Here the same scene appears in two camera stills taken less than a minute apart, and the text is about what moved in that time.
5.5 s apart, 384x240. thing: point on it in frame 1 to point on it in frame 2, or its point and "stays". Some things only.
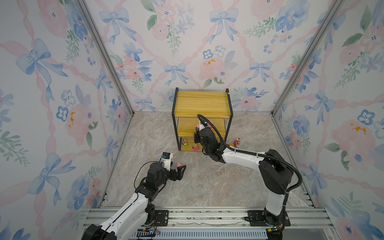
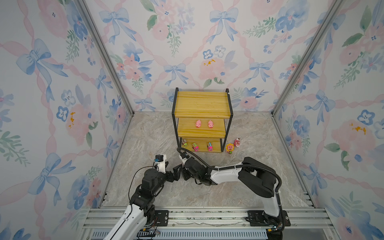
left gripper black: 179,174 stays
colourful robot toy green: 195,147 stays
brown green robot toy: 184,143 stays
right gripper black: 197,137 to 184,172
